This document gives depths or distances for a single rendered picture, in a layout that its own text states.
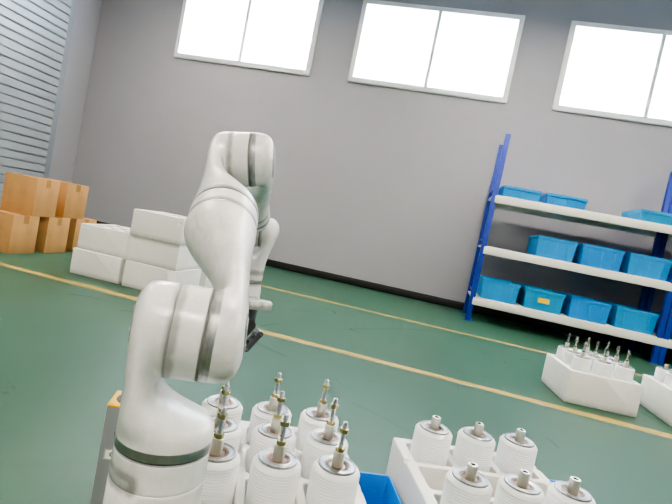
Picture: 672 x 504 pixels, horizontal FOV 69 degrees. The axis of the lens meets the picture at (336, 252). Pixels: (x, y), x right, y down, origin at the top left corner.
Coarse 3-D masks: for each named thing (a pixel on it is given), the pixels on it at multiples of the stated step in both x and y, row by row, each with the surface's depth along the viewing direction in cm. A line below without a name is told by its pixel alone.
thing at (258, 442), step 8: (256, 432) 103; (256, 440) 102; (264, 440) 101; (272, 440) 101; (288, 440) 103; (256, 448) 102; (264, 448) 101; (288, 448) 102; (248, 456) 104; (248, 464) 103; (248, 472) 103
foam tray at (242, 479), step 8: (240, 424) 121; (248, 424) 122; (296, 432) 123; (240, 440) 113; (240, 448) 109; (248, 448) 110; (240, 456) 106; (296, 456) 111; (240, 464) 102; (240, 472) 99; (240, 480) 96; (304, 480) 101; (240, 488) 94; (304, 488) 100; (360, 488) 103; (240, 496) 91; (296, 496) 95; (304, 496) 96; (360, 496) 99
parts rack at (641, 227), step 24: (504, 144) 492; (552, 216) 537; (576, 216) 479; (600, 216) 474; (480, 240) 543; (480, 264) 499; (552, 264) 484; (576, 264) 480; (648, 288) 516; (528, 312) 489; (624, 336) 471; (648, 336) 467; (648, 360) 474
